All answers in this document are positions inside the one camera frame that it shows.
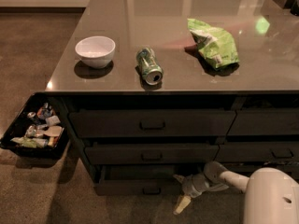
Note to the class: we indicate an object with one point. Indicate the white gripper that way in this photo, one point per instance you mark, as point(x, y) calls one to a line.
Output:
point(191, 185)

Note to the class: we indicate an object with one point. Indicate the dark drawer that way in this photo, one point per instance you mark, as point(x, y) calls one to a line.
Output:
point(151, 123)
point(258, 152)
point(249, 169)
point(151, 153)
point(151, 179)
point(265, 122)

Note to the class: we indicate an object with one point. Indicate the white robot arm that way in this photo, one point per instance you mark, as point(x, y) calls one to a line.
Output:
point(271, 196)

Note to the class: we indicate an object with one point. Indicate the green soda can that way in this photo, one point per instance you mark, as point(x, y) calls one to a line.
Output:
point(150, 71)

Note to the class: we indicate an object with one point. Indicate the green chip bag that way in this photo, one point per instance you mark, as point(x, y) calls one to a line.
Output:
point(214, 44)

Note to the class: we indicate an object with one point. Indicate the white crumpled paper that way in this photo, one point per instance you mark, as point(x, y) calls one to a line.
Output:
point(52, 121)

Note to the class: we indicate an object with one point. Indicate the green wrapper in bin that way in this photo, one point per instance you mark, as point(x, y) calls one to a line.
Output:
point(30, 142)

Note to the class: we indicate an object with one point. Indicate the colourful snack wrapper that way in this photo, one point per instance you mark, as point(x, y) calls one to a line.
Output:
point(45, 111)

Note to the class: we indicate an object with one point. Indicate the white ceramic bowl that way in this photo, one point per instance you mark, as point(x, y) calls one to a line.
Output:
point(96, 51)

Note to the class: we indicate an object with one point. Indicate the crushed silver can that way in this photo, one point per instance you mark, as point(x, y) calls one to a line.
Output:
point(32, 116)

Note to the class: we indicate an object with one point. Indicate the black trash bin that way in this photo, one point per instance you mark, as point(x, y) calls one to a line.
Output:
point(21, 126)

